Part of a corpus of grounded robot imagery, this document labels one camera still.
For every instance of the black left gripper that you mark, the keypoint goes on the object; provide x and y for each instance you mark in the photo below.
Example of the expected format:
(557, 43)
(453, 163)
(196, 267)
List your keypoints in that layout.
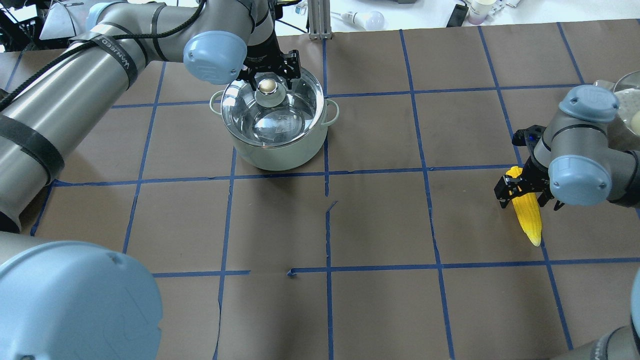
(264, 54)

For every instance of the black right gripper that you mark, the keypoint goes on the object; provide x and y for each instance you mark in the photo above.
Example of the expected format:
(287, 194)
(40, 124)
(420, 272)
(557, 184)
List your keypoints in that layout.
(534, 176)

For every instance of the yellow corn cob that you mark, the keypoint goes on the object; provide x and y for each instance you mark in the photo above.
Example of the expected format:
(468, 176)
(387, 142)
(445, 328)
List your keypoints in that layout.
(527, 212)

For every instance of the glass pot lid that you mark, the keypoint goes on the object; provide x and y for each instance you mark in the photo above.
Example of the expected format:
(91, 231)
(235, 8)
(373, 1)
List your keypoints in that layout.
(275, 119)

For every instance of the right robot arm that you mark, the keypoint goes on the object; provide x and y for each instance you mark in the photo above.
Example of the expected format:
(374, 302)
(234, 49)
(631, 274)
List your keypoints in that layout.
(571, 160)

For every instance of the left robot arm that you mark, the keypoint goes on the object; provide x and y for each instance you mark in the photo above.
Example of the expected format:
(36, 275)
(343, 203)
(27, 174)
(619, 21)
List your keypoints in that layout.
(77, 300)

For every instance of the pale green steel pot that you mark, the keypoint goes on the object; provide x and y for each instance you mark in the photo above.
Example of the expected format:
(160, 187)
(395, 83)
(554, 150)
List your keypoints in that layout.
(290, 156)

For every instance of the steel steamer pot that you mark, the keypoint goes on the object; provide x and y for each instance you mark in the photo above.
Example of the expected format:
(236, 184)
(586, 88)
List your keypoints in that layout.
(627, 91)

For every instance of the white steamed bun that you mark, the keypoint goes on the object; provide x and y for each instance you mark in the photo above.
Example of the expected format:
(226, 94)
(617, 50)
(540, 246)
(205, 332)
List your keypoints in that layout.
(634, 123)

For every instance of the white purple cup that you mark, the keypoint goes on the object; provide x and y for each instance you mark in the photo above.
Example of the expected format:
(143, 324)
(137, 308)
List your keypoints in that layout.
(478, 10)

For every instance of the black smartphone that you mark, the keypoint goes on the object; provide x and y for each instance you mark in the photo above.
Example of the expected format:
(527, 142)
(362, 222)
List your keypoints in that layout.
(458, 16)

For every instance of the aluminium frame post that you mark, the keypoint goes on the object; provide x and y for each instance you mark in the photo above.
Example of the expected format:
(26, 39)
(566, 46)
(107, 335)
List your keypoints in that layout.
(319, 20)

